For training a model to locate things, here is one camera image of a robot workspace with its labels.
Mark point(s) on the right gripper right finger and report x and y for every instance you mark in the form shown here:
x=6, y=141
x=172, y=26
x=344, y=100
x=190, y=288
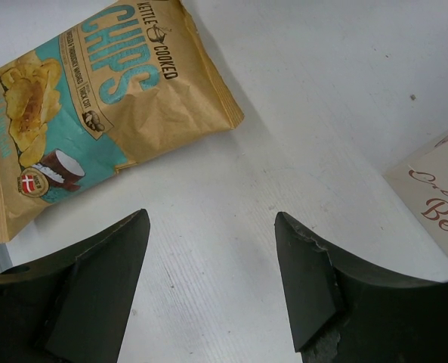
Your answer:
x=343, y=308

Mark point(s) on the beige paper bag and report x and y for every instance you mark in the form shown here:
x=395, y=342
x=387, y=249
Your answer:
x=421, y=182

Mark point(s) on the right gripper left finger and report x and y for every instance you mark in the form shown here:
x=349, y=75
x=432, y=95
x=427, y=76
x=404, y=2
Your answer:
x=73, y=305

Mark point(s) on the kettle chips bag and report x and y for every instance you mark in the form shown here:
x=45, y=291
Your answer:
x=128, y=84

